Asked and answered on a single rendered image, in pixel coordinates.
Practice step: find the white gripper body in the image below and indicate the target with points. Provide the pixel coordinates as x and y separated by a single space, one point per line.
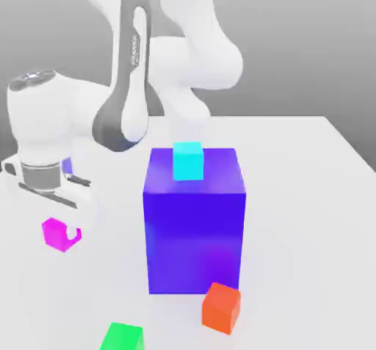
83 208

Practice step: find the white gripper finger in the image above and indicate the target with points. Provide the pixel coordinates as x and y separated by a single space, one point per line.
72 232

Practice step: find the small magenta cube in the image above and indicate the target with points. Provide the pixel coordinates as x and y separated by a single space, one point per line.
54 235

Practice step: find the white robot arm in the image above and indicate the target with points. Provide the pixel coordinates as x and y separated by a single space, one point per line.
188 61

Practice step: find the small cyan cube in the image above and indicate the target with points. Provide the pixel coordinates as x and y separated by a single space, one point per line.
188 161

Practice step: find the small green cube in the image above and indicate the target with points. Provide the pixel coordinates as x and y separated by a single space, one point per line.
122 338

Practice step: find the small orange cube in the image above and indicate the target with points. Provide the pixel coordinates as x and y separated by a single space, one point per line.
220 308

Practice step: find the large blue box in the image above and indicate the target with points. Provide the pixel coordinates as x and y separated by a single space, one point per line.
194 238

